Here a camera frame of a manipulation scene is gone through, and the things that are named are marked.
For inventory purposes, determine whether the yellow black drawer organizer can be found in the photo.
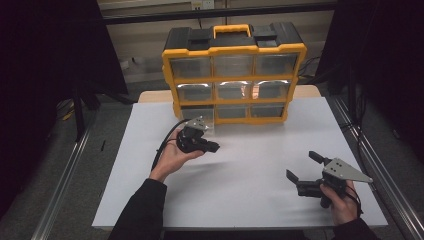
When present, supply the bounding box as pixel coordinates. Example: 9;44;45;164
161;21;308;127

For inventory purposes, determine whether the grid of clear drawers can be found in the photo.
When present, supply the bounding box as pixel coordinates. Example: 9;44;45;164
169;53;299;118

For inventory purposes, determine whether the black horizontal bar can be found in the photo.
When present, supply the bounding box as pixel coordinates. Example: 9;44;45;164
101;2;338;25

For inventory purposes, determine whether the person's right hand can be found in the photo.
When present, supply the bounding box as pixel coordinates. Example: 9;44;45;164
319;179;363;226

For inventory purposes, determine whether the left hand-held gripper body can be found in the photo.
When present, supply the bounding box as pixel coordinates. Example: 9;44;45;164
175;115;210;155

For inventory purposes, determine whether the black curtain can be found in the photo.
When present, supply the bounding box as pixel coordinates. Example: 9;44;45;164
316;0;424;164
0;0;129;218

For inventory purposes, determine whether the black metal stand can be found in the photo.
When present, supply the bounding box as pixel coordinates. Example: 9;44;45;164
71;83;101;143

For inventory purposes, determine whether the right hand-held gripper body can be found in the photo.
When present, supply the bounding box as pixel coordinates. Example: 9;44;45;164
295;157;374;209

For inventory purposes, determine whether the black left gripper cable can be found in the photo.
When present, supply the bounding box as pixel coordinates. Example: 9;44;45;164
151;118;191;171

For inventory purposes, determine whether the wooden table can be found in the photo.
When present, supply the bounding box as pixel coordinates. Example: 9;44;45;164
138;84;323;104

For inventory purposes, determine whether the clear plastic organizer drawer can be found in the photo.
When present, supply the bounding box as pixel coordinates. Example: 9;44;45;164
181;105;215;134

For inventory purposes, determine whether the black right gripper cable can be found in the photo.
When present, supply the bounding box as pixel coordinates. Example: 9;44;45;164
346;185;364;218

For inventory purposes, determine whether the person's left hand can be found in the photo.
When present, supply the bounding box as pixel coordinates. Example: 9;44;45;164
148;138;205;184

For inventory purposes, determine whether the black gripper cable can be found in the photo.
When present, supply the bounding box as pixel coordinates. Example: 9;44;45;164
151;118;191;171
346;185;364;218

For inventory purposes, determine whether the aluminium floor rail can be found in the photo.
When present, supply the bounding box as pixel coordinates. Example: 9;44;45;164
31;126;93;240
329;96;424;240

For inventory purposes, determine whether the black floor cable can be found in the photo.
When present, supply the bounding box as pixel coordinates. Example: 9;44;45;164
298;56;323;81

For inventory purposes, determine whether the white wall socket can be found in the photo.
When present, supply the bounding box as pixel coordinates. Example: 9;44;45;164
191;0;215;11

